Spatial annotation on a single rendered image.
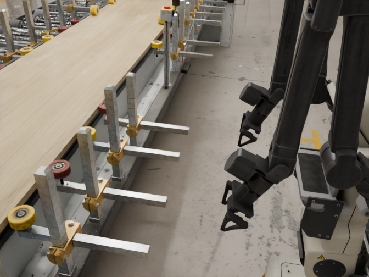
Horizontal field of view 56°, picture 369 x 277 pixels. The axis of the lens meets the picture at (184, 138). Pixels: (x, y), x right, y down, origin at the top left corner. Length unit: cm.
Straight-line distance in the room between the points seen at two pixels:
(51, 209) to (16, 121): 77
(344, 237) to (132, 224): 147
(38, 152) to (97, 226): 38
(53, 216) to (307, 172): 78
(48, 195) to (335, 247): 89
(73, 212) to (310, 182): 98
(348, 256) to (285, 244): 109
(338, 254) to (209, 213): 129
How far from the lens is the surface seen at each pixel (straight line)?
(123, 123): 177
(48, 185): 100
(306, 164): 121
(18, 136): 163
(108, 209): 147
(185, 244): 225
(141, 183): 265
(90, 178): 128
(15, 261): 140
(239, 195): 94
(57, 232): 113
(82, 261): 132
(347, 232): 124
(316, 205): 110
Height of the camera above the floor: 173
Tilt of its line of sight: 33 degrees down
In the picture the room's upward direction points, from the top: 2 degrees clockwise
